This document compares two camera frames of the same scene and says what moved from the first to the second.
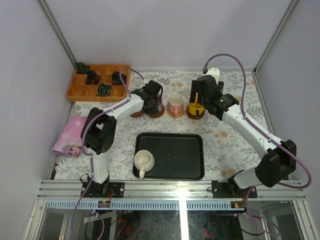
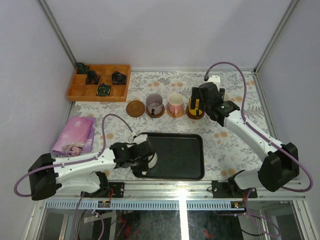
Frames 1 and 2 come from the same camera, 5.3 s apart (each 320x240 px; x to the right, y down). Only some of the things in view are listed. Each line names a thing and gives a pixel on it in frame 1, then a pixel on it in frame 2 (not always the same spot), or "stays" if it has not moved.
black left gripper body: [154, 104] to [144, 162]
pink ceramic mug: [175, 104] stays
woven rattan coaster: [173, 115] stays
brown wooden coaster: [194, 116] stays
